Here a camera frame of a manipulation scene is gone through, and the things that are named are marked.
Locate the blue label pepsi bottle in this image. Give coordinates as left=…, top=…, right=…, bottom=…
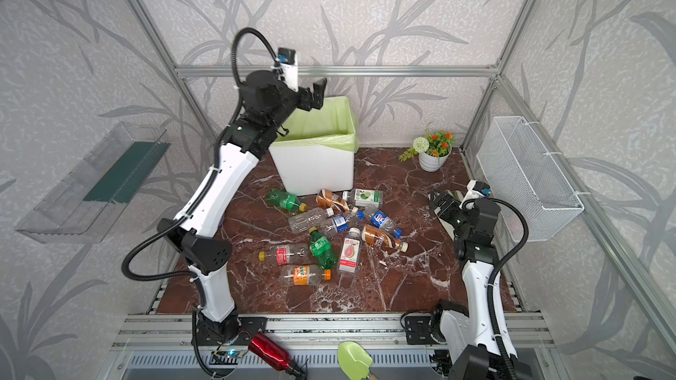
left=360, top=206, right=402, bottom=239

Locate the pink guava label bottle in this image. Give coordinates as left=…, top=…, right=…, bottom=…
left=338, top=228, right=361, bottom=274

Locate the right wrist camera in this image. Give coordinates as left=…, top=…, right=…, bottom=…
left=462, top=179, right=491, bottom=203

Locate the red metal bottle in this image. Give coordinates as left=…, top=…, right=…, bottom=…
left=248, top=332, right=307, bottom=380

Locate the dark green bottle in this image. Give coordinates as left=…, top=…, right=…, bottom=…
left=309, top=227, right=338, bottom=269

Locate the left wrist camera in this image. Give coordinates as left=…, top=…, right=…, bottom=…
left=274, top=47, right=299, bottom=93

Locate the brown tea bottle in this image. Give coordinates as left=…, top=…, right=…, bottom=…
left=361, top=225, right=408, bottom=253

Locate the clear bottle blue label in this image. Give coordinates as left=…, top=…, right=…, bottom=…
left=318, top=211, right=364, bottom=239

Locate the orange label bottle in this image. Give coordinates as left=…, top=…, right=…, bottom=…
left=281, top=265, right=332, bottom=286

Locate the green plastic trowel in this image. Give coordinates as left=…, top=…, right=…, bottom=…
left=337, top=341, right=378, bottom=380

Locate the red label bottle yellow cap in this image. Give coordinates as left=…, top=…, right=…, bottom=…
left=258, top=244, right=312, bottom=266

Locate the white wire mesh basket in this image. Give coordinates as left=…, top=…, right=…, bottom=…
left=477, top=116, right=584, bottom=242

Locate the green bottle yellow cap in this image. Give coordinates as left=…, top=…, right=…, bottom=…
left=266, top=189, right=307, bottom=213

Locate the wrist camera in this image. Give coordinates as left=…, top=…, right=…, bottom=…
left=462, top=179, right=491, bottom=203
left=274, top=47, right=299, bottom=93

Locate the white pot with flowers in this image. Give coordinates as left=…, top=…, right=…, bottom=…
left=399, top=130, right=455, bottom=172

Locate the clear bottle white cap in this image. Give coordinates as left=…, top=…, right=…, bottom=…
left=289, top=208, right=334, bottom=234

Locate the clear bottle lime label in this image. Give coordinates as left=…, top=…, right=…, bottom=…
left=343, top=188, right=384, bottom=209

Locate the clear plastic wall shelf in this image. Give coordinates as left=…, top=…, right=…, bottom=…
left=15, top=122, right=171, bottom=244

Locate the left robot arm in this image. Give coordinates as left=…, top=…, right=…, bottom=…
left=121, top=27, right=327, bottom=343

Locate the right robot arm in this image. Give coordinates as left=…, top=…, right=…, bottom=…
left=429, top=190, right=533, bottom=379

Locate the white bin with green liner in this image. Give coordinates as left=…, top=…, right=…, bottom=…
left=269, top=97, right=359, bottom=195

